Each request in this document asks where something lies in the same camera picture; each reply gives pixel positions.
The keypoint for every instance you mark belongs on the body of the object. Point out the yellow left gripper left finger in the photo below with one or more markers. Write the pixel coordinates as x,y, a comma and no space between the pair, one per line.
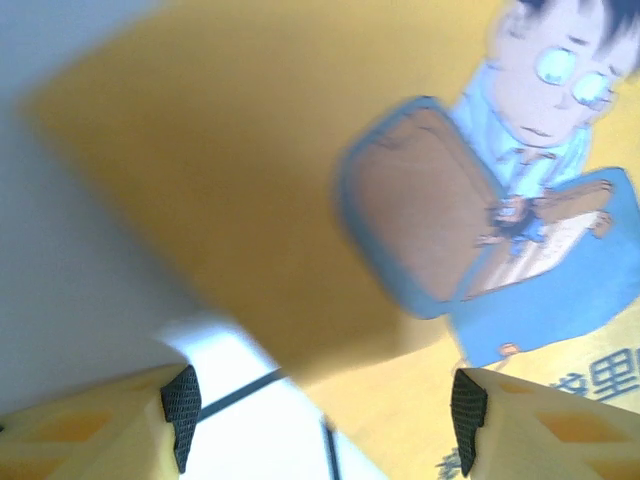
100,440

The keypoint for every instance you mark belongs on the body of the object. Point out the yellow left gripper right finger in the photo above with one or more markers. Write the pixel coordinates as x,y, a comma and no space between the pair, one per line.
550,440

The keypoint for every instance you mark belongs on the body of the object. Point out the yellow cartoon cover book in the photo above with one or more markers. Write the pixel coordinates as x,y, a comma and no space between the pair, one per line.
225,150

